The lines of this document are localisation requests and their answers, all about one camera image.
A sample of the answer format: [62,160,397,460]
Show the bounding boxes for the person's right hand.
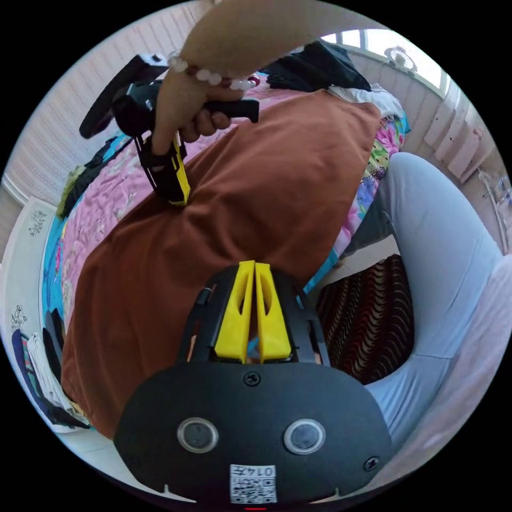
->
[151,68,245,157]

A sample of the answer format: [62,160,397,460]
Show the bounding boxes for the dark striped rug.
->
[315,253,416,386]

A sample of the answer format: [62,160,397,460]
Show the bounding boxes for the bed with pink floral quilt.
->
[0,68,412,437]

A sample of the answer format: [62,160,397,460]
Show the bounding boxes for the white radiator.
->
[423,90,495,185]

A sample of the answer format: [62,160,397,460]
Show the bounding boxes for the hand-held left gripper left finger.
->
[214,260,256,364]

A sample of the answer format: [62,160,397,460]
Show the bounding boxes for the person's right forearm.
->
[167,0,314,91]

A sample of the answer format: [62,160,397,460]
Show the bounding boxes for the pile of clothes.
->
[260,39,405,117]
[11,307,91,435]

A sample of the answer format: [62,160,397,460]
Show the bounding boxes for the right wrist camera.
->
[78,53,167,140]

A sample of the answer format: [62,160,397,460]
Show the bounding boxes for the person's body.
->
[340,151,512,495]

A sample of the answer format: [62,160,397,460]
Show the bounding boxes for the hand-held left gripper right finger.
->
[255,262,292,364]

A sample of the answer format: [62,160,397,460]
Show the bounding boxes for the dark brown long pants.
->
[60,89,381,441]

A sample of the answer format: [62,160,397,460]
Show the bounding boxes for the black garment with fur trim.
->
[57,154,119,220]

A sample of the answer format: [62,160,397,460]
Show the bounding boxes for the window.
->
[319,28,451,99]

